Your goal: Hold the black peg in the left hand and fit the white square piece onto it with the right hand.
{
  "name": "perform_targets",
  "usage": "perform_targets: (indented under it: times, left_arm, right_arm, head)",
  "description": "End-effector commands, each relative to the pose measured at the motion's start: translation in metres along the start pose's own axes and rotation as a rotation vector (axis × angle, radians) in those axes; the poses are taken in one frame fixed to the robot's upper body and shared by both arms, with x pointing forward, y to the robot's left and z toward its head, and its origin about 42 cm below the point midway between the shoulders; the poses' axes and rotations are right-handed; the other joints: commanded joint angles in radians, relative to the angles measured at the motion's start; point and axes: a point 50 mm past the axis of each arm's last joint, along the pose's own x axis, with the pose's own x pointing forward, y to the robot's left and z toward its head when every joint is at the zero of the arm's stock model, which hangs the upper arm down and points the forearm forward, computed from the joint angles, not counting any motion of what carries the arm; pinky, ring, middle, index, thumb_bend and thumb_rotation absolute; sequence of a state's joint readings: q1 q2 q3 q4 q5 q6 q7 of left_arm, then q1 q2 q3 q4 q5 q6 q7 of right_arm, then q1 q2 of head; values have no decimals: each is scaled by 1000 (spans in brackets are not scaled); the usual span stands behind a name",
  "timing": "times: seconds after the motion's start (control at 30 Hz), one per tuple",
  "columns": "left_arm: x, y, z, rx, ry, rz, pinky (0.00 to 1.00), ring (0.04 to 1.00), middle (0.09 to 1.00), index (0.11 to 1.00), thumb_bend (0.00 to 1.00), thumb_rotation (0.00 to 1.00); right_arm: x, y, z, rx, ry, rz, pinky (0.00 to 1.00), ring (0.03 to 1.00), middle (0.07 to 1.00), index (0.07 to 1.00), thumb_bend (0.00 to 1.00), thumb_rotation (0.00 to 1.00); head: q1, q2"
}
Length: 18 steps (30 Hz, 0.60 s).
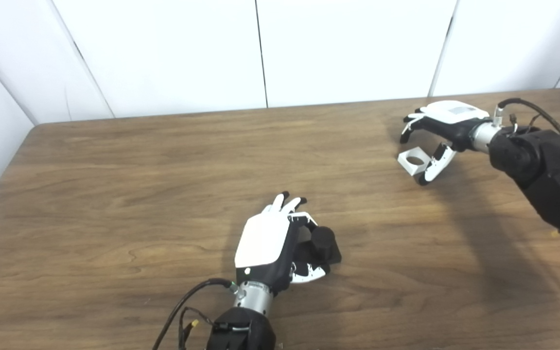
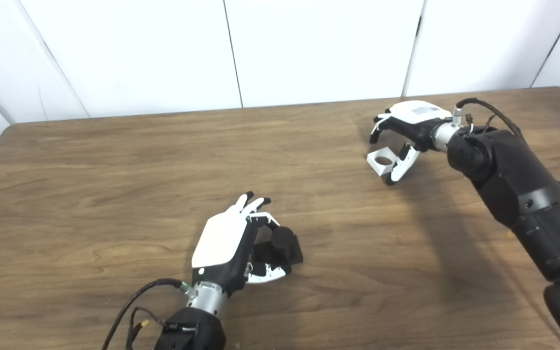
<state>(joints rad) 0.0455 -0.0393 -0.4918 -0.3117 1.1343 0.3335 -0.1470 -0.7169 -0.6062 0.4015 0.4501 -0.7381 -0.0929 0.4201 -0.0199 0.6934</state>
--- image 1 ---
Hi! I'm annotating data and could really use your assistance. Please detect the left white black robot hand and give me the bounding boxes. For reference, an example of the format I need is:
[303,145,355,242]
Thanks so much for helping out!
[234,191,332,295]

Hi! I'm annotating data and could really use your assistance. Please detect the white square piece with hole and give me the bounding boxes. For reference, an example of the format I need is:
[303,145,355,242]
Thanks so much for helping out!
[397,149,431,176]

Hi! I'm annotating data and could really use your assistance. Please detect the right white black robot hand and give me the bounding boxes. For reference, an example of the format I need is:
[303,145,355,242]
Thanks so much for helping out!
[400,100,492,186]

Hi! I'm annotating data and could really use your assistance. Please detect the black peg with square base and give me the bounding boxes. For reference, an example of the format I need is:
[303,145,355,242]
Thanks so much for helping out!
[296,226,343,267]

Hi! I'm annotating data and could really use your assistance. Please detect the thick black left wrist cable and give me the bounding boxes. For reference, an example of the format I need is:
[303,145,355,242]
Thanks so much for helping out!
[153,278,237,350]

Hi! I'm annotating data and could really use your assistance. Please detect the thin wires with yellow connector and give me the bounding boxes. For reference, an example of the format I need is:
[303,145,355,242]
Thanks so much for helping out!
[178,306,215,350]

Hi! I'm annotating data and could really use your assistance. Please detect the thick black right wrist cable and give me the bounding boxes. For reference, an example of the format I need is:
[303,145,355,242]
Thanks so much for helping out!
[493,98,560,141]

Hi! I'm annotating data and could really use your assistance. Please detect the thick black wrist cable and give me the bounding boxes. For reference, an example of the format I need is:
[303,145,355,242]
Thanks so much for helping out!
[493,98,560,141]
[153,278,237,350]

